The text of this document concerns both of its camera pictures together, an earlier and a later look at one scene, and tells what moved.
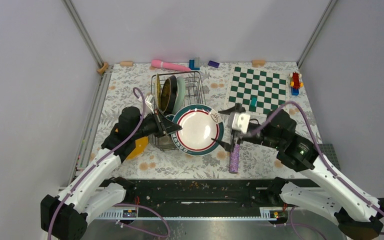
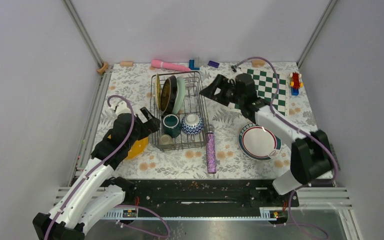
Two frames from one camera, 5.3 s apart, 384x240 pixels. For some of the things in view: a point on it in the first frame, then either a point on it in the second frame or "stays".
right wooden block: x=258 y=63 stays
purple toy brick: x=213 y=64 stays
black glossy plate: x=168 y=94 stays
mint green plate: x=180 y=94 stays
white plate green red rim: x=200 y=123 → x=257 y=142
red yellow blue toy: x=296 y=83 stays
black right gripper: x=228 y=111 → x=222 y=83
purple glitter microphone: x=234 y=158 → x=211 y=152
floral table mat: x=206 y=119 stays
